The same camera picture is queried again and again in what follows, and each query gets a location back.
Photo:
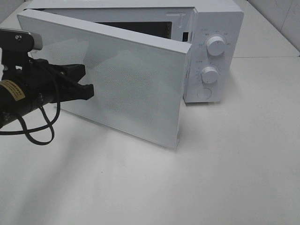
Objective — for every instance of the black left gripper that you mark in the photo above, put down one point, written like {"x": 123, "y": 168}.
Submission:
{"x": 27, "y": 81}

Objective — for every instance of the white microwave door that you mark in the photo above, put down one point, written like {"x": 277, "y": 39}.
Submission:
{"x": 138, "y": 79}

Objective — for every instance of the round door release button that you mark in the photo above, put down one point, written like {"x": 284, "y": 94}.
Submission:
{"x": 204, "y": 94}

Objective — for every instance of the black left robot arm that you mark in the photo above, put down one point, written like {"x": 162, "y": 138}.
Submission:
{"x": 8, "y": 113}

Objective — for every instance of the lower white timer knob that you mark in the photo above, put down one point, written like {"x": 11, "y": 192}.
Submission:
{"x": 209, "y": 75}

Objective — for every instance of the upper white power knob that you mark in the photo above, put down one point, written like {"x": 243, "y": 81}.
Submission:
{"x": 215, "y": 44}

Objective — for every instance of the white microwave oven body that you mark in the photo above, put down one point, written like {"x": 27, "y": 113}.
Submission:
{"x": 169, "y": 24}

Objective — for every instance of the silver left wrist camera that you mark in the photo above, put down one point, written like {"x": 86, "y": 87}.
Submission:
{"x": 19, "y": 40}

